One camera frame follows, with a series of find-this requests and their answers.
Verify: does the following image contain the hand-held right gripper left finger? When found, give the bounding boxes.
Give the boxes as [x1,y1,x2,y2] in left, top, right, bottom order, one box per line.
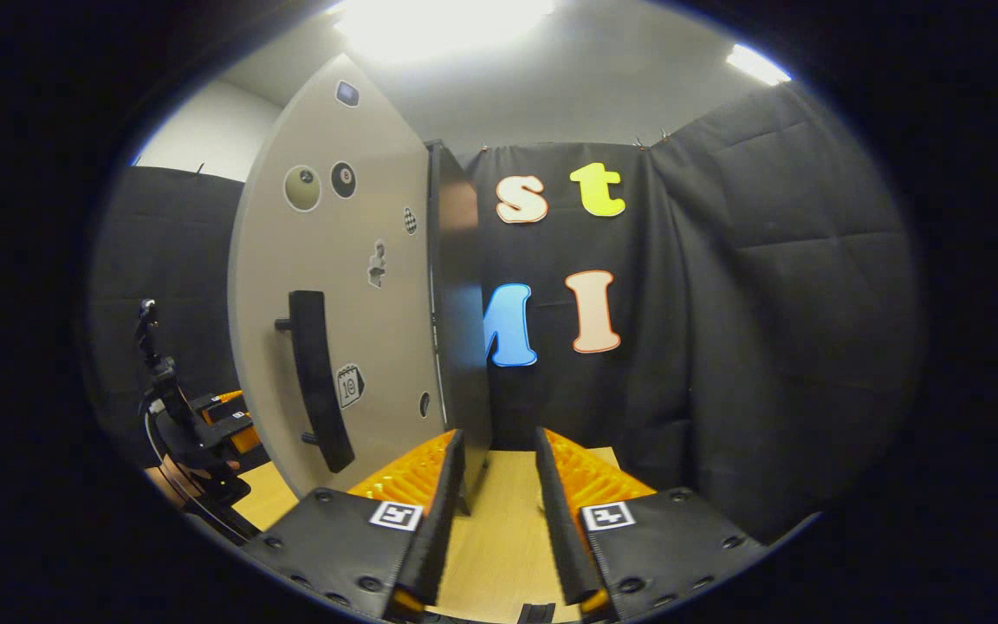
[243,427,467,623]

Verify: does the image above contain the light grey cabinet door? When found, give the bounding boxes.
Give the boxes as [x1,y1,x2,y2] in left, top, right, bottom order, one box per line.
[228,54,448,499]

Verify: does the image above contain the large ceiling light panel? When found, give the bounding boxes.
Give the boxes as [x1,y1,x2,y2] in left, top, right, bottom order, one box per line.
[330,0,556,62]

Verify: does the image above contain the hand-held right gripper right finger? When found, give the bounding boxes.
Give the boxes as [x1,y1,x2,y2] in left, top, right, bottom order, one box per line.
[535,426,768,623]

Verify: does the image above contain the black cabinet door handle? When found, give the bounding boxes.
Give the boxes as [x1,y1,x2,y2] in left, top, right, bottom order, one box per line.
[275,290,357,474]

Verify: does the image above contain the black backdrop cloth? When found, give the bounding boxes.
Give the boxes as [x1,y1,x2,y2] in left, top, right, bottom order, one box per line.
[87,82,924,543]

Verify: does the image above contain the small ceiling light panel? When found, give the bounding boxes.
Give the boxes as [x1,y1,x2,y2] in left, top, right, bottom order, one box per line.
[726,43,793,86]

